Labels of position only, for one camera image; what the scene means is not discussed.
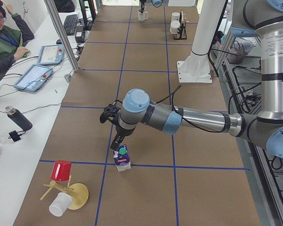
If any black binder clip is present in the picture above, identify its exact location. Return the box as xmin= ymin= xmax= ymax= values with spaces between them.
xmin=8 ymin=130 xmax=26 ymax=142

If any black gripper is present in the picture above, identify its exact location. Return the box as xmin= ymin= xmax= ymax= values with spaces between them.
xmin=110 ymin=126 xmax=134 ymax=150
xmin=140 ymin=0 xmax=146 ymax=13

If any black wire cup rack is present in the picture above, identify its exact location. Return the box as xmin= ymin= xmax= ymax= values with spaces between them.
xmin=173 ymin=10 xmax=187 ymax=40

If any black water bottle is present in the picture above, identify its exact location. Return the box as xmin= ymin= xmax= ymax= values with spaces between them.
xmin=4 ymin=106 xmax=33 ymax=131

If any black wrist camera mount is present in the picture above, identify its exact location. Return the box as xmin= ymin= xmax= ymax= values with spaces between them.
xmin=100 ymin=99 xmax=122 ymax=125

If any red cup on tree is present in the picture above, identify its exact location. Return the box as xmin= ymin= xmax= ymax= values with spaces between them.
xmin=50 ymin=160 xmax=72 ymax=181

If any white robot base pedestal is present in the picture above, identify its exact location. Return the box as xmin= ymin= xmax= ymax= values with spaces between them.
xmin=177 ymin=0 xmax=228 ymax=83

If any seated person green jacket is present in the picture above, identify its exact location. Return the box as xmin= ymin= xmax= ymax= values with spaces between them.
xmin=0 ymin=0 xmax=34 ymax=80

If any white cup on tree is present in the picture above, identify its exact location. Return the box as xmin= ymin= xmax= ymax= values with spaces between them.
xmin=49 ymin=192 xmax=73 ymax=217

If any milk carton blue white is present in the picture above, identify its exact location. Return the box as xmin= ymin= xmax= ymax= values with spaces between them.
xmin=113 ymin=145 xmax=131 ymax=172

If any black power adapter box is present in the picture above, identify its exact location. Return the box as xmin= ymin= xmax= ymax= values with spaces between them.
xmin=75 ymin=26 xmax=89 ymax=43

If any lower teach pendant tablet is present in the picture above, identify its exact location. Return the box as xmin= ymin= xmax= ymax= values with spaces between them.
xmin=13 ymin=64 xmax=53 ymax=93

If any wooden mug tree stand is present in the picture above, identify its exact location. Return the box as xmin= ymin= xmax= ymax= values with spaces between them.
xmin=40 ymin=176 xmax=89 ymax=210

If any white HOME mug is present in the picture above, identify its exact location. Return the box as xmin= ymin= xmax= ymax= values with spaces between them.
xmin=138 ymin=9 xmax=148 ymax=21

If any aluminium frame post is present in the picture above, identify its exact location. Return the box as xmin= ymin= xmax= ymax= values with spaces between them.
xmin=44 ymin=0 xmax=79 ymax=72

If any black keyboard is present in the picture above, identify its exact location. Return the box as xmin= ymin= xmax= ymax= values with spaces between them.
xmin=63 ymin=14 xmax=78 ymax=36

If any white ribbed mug on rack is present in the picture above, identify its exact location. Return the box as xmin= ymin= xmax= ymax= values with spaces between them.
xmin=171 ymin=12 xmax=180 ymax=21

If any upper teach pendant tablet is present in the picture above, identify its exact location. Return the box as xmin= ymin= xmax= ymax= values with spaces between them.
xmin=37 ymin=44 xmax=65 ymax=65

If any white cup on rack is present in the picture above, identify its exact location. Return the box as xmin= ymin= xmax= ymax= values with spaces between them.
xmin=170 ymin=20 xmax=181 ymax=34

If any teach pendant tablet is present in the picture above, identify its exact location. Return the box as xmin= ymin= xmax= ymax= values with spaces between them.
xmin=37 ymin=44 xmax=65 ymax=65
xmin=13 ymin=64 xmax=53 ymax=93

